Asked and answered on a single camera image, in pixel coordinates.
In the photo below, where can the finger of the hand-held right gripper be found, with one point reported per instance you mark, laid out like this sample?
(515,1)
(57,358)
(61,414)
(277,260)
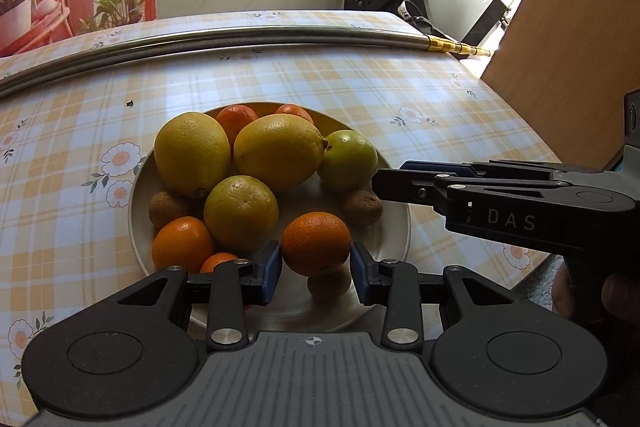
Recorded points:
(405,187)
(440,167)

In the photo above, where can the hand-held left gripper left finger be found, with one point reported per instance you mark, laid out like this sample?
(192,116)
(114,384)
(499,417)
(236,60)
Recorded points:
(270,274)

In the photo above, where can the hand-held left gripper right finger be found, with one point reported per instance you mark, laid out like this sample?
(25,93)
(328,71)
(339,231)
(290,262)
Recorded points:
(360,277)

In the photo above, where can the brown kiwi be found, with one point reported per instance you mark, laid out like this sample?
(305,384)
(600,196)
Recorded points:
(362,206)
(167,209)
(327,287)

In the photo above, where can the cream round plate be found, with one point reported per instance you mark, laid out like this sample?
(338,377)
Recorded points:
(395,229)

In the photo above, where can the orange tangerine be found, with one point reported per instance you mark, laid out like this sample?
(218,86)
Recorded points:
(316,243)
(295,112)
(235,119)
(217,261)
(182,243)

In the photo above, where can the green round citrus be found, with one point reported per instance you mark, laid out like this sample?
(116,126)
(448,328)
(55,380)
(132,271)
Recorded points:
(348,159)

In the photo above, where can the yellow green orange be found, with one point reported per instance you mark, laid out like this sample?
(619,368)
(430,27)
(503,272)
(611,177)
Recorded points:
(241,212)

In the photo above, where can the large yellow lemon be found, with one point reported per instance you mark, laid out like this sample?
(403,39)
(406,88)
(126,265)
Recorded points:
(192,154)
(278,152)

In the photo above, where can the person's right hand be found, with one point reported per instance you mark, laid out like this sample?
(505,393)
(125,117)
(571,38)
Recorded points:
(622,297)

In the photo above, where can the yellow checked floral tablecloth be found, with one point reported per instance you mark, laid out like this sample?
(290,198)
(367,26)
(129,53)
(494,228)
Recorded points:
(350,82)

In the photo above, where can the brown wooden board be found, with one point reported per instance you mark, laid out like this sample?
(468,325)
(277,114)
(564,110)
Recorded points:
(575,57)

